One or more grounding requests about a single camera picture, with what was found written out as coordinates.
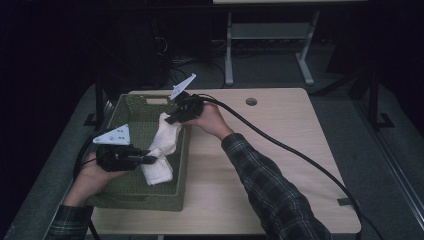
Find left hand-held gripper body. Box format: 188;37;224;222
92;124;141;173

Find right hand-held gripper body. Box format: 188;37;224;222
169;73;205;123

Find white towel with brown print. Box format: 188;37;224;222
140;112;184;186

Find green woven basket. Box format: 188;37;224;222
88;93;193;213

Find person's right hand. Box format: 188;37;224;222
184;103;234;140

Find person's left hand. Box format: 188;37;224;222
78;152;129;194

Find black metal stand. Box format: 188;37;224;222
83;74;108;129
368;71;395;129

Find dark box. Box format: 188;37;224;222
106;13;173;90

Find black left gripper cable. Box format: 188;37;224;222
72;128;108;240

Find black floor cables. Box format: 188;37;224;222
168;56;228;89

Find aluminium floor rail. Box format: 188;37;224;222
41;99;116;240
353;99;424;231

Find white metal desk frame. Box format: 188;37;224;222
213;0;368;87

